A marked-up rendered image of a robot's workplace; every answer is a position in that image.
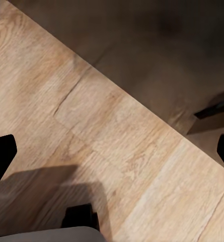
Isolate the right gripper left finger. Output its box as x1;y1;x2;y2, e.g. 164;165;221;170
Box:
0;134;17;180

